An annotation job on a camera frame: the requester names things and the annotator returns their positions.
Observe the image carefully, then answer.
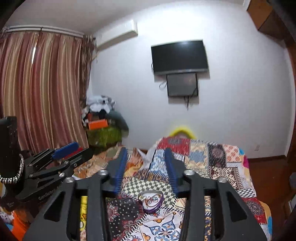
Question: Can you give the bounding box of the red braided bracelet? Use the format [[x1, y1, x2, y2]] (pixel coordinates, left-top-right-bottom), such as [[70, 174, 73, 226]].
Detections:
[[141, 194, 162, 207]]

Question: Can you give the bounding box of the yellow garment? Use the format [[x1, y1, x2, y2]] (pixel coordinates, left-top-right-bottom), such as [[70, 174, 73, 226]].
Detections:
[[79, 196, 88, 241]]

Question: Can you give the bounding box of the black wall television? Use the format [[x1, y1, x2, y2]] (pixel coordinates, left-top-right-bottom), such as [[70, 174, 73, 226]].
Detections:
[[151, 40, 209, 75]]

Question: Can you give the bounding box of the colourful patchwork cloth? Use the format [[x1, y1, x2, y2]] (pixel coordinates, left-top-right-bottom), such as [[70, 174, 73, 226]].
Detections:
[[106, 137, 272, 240]]

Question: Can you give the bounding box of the wooden wardrobe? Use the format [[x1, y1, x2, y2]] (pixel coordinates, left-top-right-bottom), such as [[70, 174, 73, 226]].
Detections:
[[246, 0, 296, 77]]

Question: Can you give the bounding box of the pile of clothes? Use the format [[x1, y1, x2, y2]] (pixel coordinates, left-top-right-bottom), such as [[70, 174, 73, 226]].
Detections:
[[81, 95, 129, 132]]

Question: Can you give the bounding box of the white wall socket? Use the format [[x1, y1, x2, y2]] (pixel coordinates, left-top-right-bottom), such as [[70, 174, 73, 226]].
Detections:
[[254, 145, 260, 151]]

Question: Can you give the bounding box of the purple heart-shaped jewelry box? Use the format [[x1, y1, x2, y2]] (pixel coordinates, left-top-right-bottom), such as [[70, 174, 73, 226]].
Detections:
[[137, 190, 165, 214]]

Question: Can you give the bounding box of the yellow round object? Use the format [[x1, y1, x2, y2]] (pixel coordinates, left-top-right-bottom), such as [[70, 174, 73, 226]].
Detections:
[[169, 126, 197, 139]]

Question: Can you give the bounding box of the black cable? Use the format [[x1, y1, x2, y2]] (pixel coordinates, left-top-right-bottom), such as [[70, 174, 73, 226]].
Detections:
[[158, 79, 200, 110]]

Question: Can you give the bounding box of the white air conditioner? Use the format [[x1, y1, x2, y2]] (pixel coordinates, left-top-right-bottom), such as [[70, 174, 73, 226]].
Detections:
[[95, 20, 138, 51]]

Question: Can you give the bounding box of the striped red curtain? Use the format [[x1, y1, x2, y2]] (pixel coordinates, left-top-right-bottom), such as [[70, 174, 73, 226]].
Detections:
[[1, 31, 94, 153]]

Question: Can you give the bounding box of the green covered cabinet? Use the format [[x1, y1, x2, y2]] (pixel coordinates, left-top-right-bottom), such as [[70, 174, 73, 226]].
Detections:
[[86, 126, 122, 148]]

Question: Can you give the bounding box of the small dark wall monitor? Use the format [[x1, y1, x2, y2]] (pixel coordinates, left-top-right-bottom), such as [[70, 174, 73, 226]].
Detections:
[[166, 73, 198, 97]]

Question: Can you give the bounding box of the orange box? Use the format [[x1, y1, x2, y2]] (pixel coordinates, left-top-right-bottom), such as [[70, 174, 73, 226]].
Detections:
[[88, 119, 108, 130]]

